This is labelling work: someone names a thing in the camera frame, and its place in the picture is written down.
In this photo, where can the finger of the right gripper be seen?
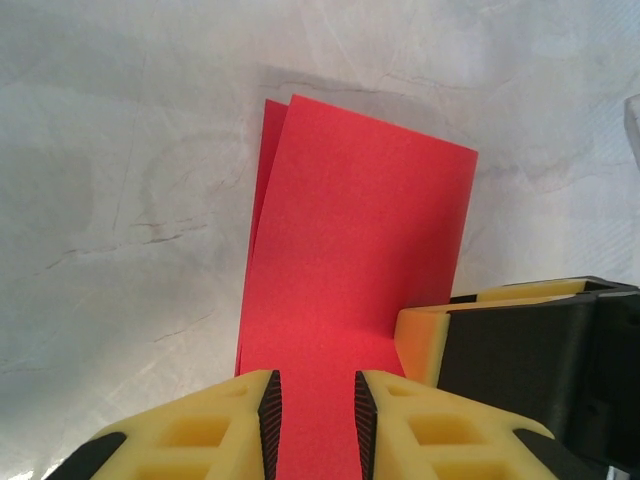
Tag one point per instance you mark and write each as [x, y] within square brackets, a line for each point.
[500, 350]
[540, 289]

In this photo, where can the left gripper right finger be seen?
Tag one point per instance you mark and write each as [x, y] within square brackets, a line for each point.
[400, 450]

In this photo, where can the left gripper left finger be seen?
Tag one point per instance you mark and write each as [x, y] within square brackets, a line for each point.
[145, 442]

